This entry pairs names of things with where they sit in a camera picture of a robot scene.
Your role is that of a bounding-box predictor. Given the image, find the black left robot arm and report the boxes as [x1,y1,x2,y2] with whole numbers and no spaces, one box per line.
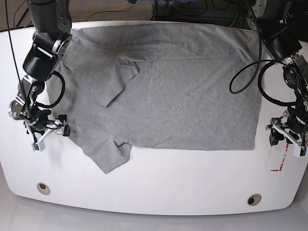
[245,0,308,150]

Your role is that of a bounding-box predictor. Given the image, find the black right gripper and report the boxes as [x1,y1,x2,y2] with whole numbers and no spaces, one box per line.
[24,114,71,140]

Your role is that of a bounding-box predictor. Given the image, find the right table grommet hole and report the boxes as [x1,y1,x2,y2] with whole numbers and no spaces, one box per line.
[247,193,262,206]

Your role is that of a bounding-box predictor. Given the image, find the left table grommet hole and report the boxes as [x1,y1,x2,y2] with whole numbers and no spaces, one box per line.
[37,183,51,195]

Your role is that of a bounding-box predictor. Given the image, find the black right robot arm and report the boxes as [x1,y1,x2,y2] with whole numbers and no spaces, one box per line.
[9,0,72,142]

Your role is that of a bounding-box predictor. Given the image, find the red tape rectangle marking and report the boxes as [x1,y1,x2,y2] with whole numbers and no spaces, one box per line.
[267,137,289,172]

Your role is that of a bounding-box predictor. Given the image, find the grey t-shirt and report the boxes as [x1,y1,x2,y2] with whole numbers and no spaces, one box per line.
[52,24,261,173]

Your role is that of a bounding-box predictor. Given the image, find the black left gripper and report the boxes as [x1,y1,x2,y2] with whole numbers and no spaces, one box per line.
[269,117,306,147]

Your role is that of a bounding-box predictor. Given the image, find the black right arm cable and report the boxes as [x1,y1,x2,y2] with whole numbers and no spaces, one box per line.
[4,0,32,121]

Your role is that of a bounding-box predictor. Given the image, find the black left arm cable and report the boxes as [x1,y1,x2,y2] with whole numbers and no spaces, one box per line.
[229,0,282,94]

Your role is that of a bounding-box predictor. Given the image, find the table grommet hole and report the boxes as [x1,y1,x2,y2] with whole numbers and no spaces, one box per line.
[247,193,262,206]
[37,183,51,195]

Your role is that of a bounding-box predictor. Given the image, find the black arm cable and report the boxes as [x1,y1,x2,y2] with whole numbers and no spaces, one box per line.
[4,0,32,121]
[229,0,282,94]

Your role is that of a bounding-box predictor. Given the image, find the yellow cable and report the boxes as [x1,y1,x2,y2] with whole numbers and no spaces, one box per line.
[83,1,130,22]

